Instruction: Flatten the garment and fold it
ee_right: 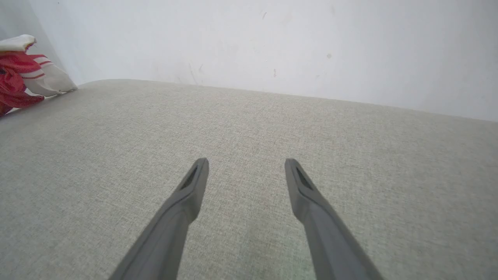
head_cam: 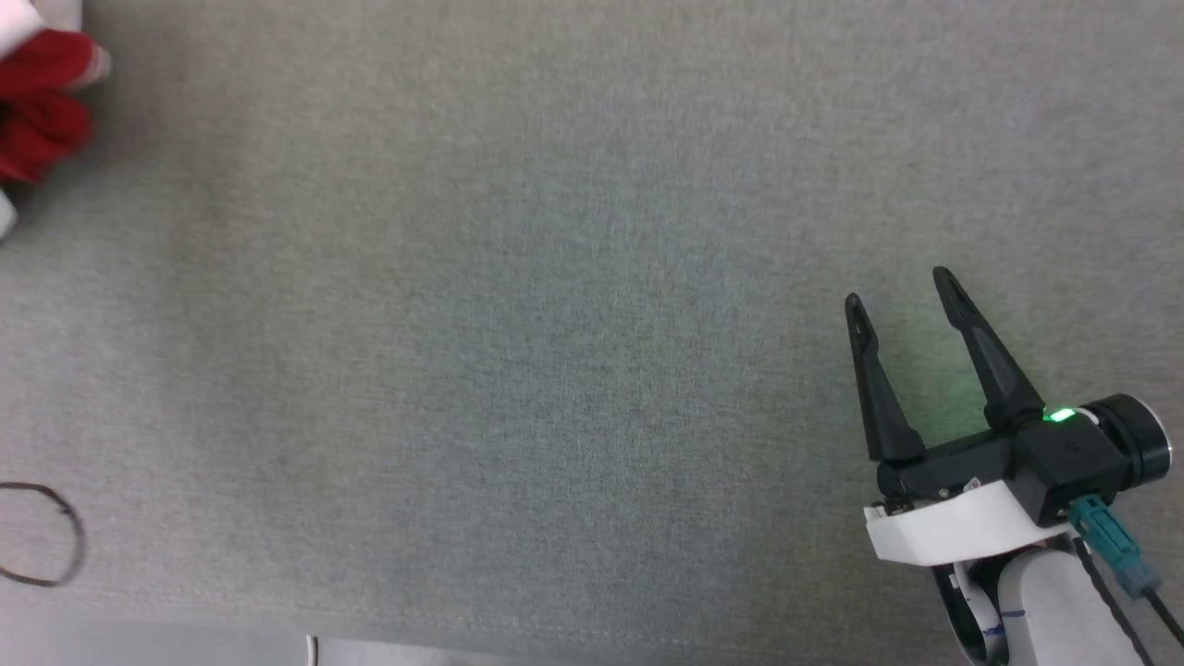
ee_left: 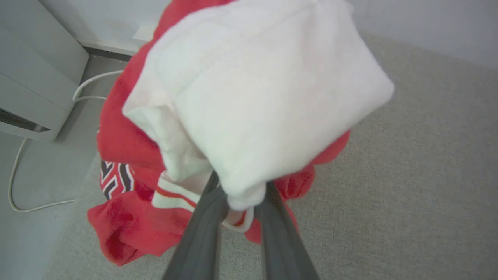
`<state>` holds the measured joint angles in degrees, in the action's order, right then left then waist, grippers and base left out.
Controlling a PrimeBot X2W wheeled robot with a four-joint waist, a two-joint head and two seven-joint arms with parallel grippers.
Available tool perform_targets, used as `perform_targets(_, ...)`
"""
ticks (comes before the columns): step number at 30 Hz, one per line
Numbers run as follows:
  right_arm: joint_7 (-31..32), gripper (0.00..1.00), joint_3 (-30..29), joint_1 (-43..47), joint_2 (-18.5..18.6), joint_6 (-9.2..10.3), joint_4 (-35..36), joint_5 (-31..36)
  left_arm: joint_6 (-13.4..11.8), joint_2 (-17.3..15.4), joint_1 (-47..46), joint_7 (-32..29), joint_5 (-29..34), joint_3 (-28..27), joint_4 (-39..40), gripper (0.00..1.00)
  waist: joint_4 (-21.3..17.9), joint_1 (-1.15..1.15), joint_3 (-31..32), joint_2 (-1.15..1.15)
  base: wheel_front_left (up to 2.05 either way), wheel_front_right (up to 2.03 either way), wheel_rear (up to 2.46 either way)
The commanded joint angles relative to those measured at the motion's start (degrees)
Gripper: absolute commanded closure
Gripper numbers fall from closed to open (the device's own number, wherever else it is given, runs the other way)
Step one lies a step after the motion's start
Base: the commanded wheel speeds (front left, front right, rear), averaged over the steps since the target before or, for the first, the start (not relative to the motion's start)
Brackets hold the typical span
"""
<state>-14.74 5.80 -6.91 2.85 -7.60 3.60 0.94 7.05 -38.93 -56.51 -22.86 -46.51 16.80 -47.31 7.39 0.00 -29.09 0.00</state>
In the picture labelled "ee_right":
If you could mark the grey fabric sofa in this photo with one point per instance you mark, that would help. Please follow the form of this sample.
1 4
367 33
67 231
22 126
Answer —
249 147

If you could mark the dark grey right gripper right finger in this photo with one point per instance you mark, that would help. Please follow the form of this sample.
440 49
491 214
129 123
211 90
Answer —
327 233

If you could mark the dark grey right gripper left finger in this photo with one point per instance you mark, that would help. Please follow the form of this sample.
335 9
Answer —
171 229

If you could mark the red and white basketball jersey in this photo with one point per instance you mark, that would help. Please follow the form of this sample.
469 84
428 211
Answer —
15 74

